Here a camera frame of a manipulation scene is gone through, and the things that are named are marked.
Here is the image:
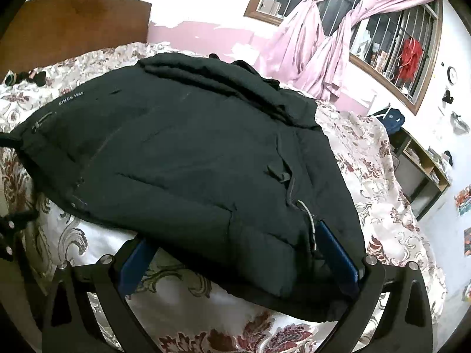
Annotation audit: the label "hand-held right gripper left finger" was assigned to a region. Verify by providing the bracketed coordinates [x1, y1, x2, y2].
[41, 237, 159, 353]

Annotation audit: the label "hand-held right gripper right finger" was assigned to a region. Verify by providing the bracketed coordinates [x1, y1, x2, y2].
[316, 221, 435, 353]

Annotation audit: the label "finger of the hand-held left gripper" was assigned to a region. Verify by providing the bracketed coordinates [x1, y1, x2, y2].
[0, 132, 23, 149]
[0, 209, 38, 262]

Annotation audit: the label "black jacket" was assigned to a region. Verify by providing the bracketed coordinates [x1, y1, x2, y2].
[11, 52, 366, 322]

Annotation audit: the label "floral satin bedspread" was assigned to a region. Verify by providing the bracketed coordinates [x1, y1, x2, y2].
[0, 40, 447, 353]

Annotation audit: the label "small dark items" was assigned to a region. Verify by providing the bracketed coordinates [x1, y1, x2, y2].
[4, 69, 47, 86]

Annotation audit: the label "wooden shelf desk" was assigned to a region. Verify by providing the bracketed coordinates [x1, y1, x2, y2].
[390, 127, 452, 221]

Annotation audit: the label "wooden headboard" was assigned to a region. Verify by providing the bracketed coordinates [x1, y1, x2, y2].
[0, 0, 152, 78]

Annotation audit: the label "dark blue backpack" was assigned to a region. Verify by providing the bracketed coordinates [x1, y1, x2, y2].
[375, 107, 406, 135]

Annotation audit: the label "windowsill bottles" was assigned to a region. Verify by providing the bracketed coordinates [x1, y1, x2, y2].
[368, 49, 392, 72]

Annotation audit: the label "red hanging cloth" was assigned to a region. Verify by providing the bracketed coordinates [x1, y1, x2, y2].
[399, 37, 424, 81]

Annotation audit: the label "metal wall rack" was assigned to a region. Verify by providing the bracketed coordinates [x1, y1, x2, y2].
[451, 112, 470, 134]

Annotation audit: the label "barred wooden frame window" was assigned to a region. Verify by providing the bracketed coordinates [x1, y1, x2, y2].
[243, 0, 444, 116]

